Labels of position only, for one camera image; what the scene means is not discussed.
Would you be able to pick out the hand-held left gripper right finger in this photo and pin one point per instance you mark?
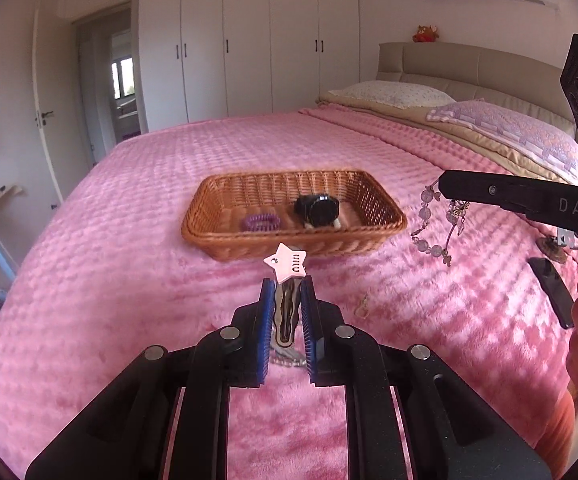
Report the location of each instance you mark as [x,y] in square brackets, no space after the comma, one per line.
[311,331]

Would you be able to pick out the black wrist watch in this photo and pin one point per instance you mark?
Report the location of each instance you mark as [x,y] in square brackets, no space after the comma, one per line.
[319,209]

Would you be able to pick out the purple patterned pillow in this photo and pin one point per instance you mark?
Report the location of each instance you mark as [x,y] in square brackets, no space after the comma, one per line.
[514,127]

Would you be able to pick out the red plush toy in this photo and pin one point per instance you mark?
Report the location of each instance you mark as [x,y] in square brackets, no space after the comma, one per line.
[426,34]

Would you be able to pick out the pink star hair clip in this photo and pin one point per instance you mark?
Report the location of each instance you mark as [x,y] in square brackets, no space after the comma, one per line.
[285,263]

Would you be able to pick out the beige padded headboard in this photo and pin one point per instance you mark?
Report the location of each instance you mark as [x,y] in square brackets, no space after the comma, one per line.
[469,67]

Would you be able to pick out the pink fluffy blanket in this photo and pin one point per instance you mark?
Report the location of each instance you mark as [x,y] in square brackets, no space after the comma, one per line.
[134,240]

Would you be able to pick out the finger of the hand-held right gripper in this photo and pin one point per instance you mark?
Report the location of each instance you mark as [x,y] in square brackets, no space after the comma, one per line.
[509,194]
[551,290]

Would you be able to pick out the person's orange sleeved forearm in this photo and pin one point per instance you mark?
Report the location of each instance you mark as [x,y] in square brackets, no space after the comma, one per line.
[556,435]

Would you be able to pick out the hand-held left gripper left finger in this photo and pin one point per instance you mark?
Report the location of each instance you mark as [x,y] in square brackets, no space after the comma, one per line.
[266,331]

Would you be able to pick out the white door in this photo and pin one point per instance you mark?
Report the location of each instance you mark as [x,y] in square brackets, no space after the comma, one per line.
[49,110]

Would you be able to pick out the white wardrobe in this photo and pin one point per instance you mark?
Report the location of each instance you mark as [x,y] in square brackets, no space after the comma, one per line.
[249,45]

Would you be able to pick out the brown wicker basket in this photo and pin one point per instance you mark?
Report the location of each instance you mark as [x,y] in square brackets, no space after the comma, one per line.
[229,240]

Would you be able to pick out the beige bed sheet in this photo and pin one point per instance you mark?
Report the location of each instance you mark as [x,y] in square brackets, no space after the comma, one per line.
[479,152]

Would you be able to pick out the brown hair clip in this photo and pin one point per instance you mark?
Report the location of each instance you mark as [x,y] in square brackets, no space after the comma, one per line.
[552,251]

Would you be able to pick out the white floral pillow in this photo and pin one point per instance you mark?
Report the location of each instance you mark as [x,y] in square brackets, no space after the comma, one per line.
[394,94]

